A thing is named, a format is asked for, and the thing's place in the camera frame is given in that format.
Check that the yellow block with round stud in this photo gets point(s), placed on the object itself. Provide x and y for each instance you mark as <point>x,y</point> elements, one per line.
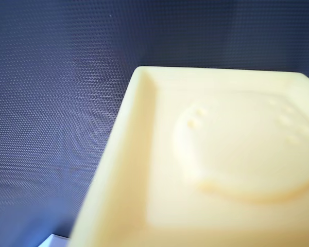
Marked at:
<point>208,167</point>

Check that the dark grey work mat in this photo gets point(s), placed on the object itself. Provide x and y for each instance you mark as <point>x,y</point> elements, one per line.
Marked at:
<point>67,90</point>

